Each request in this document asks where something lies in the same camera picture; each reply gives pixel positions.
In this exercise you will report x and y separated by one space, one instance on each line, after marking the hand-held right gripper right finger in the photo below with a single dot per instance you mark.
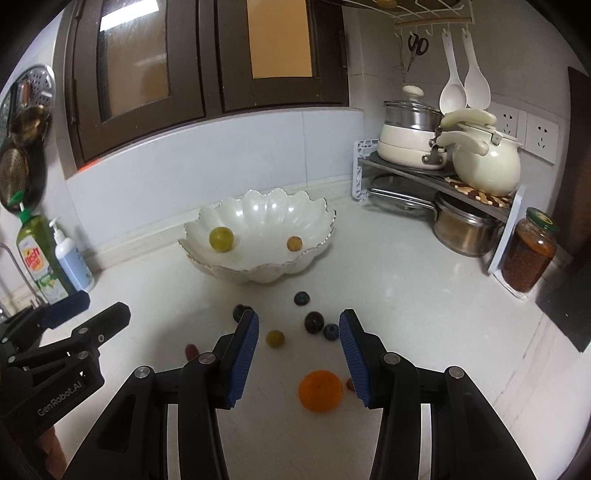
353 360

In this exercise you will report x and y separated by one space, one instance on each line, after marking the orange mandarin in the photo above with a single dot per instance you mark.
320 390

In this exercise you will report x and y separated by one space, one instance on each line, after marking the steel steamer pot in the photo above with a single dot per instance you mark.
411 115

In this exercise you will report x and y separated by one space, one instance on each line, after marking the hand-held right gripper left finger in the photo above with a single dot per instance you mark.
244 360

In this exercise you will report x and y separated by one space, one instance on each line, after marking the white pump bottle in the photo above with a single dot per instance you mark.
74 265

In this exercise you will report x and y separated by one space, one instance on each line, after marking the stainless steel pot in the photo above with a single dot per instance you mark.
461 230

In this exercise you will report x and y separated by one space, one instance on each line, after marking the white wall socket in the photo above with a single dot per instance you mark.
508 122
541 137

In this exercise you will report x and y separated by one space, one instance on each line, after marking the dark cutting board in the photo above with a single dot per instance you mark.
568 314

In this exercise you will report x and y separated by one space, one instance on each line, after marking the brass metal ladle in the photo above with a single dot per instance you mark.
27 117

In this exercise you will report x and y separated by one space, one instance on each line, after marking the perforated steel steamer plate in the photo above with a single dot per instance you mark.
39 83

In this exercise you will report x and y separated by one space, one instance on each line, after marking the round mesh strainer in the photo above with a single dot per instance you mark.
16 175

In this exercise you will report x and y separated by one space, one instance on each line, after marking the person's left hand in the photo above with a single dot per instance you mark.
51 450

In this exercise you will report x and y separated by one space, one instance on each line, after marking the cream cooking pot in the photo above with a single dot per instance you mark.
406 145

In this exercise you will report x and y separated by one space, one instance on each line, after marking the small yellow-brown fruit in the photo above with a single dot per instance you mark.
275 339
294 243

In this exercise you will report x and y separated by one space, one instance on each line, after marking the dark wooden door frame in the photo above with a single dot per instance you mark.
579 161

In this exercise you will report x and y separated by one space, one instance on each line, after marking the white scalloped ceramic bowl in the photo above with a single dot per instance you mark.
258 221

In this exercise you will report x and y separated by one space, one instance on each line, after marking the green dish soap bottle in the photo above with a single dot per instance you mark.
39 263

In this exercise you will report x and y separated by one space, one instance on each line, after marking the glass jar with red sauce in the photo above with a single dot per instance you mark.
526 258

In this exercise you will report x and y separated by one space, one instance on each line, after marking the cream clay pot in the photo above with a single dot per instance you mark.
485 166

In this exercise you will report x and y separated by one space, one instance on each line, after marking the white rice spoon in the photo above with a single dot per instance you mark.
451 94
477 85

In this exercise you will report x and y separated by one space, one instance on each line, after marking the brown framed window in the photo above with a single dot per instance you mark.
231 55
87 92

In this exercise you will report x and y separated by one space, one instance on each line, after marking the dark round plum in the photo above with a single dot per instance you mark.
314 322

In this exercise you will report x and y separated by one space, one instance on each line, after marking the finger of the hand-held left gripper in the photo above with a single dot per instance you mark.
67 308
101 325

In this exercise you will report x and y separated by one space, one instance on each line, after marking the wooden trivet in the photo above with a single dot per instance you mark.
480 196

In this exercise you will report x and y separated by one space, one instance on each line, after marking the grey corner shelf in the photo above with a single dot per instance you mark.
397 170

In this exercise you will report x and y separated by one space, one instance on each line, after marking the small blueberry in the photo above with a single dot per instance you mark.
330 332

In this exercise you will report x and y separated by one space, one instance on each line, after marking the steel faucet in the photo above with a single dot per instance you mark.
18 267

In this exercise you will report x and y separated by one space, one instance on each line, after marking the dark cherry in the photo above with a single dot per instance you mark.
238 312

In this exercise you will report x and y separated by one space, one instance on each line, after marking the large green grape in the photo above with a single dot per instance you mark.
221 239

